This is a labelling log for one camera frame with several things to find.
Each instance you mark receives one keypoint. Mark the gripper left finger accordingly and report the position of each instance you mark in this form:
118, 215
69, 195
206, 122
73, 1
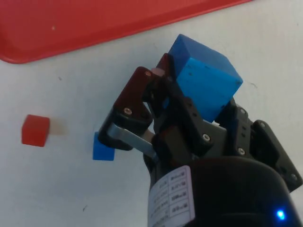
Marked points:
132, 94

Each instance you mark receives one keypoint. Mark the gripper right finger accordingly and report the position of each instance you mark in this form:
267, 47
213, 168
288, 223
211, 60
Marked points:
262, 142

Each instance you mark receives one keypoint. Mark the large blue cube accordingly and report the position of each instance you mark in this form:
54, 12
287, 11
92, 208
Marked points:
208, 80

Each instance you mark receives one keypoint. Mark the red plastic tray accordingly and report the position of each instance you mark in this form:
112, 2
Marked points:
82, 23

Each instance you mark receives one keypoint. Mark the small blue cube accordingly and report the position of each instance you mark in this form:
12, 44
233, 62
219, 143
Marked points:
103, 151

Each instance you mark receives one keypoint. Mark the small red cube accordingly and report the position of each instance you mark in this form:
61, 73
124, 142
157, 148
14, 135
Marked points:
34, 130

